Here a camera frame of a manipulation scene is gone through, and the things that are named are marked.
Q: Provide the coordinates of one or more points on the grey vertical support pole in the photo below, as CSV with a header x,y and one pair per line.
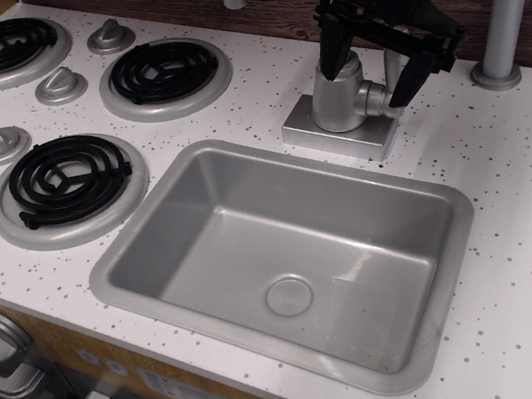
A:
x,y
498,71

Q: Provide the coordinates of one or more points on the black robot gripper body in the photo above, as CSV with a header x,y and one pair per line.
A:
x,y
407,26

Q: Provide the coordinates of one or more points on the silver stove knob middle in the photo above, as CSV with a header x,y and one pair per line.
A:
x,y
61,87

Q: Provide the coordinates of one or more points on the black coil burner front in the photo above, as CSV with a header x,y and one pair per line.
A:
x,y
69,191

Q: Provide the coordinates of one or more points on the grey plastic sink basin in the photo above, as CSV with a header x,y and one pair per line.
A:
x,y
343,272

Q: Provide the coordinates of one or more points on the black coil burner top left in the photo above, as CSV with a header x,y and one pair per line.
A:
x,y
29,49

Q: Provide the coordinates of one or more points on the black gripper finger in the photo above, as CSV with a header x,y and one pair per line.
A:
x,y
410,81
335,46

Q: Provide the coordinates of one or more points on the black coil burner top middle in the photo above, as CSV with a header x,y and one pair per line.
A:
x,y
165,80

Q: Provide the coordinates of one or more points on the silver stove knob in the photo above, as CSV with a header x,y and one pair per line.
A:
x,y
61,87
14,143
110,38

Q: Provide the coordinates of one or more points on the black coil burner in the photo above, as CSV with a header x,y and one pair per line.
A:
x,y
29,49
69,191
165,80

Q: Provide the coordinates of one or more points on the silver stove knob lower left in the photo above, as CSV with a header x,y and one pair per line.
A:
x,y
14,143

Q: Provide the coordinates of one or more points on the silver stove knob top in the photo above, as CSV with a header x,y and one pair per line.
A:
x,y
110,38

